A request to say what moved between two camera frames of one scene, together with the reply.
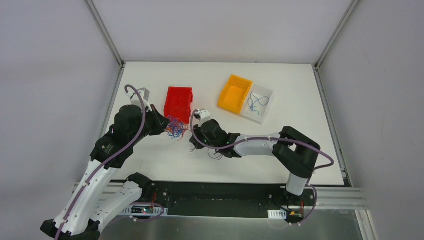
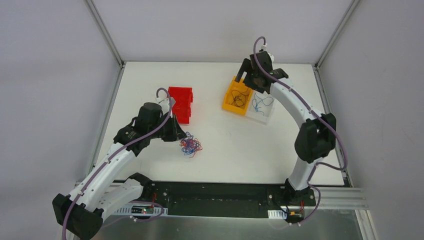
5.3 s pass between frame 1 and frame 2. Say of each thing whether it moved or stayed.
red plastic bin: stayed
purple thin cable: moved
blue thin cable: moved
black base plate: stayed
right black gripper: moved
